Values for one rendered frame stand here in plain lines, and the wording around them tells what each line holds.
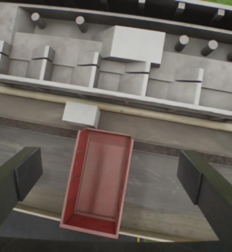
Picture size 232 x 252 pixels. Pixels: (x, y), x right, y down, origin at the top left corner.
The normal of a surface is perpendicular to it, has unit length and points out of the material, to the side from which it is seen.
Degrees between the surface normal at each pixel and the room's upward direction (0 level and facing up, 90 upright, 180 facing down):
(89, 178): 0
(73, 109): 0
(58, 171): 0
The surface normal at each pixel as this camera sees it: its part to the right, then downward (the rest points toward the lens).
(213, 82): -0.06, 0.00
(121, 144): -0.11, 0.32
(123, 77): -0.54, -0.08
